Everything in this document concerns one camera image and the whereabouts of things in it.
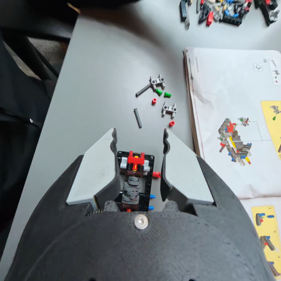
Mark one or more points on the black lego frame assembly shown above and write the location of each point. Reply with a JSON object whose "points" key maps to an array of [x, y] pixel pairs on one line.
{"points": [[136, 160]]}

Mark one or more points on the green lego pin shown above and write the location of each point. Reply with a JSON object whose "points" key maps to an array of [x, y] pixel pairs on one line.
{"points": [[158, 91], [167, 94]]}

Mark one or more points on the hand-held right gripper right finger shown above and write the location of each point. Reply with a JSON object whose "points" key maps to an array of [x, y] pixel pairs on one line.
{"points": [[186, 175]]}

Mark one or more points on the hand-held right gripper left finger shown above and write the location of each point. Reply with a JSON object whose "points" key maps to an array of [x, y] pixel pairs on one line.
{"points": [[92, 171]]}

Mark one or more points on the pile of lego pieces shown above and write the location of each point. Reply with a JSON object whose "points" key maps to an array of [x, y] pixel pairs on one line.
{"points": [[232, 19]]}

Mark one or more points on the lego instruction booklet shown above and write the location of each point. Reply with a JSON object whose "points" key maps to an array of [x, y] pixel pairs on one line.
{"points": [[219, 98]]}

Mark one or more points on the grey lego H connector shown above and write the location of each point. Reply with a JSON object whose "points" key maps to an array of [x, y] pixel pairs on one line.
{"points": [[157, 81], [169, 108]]}

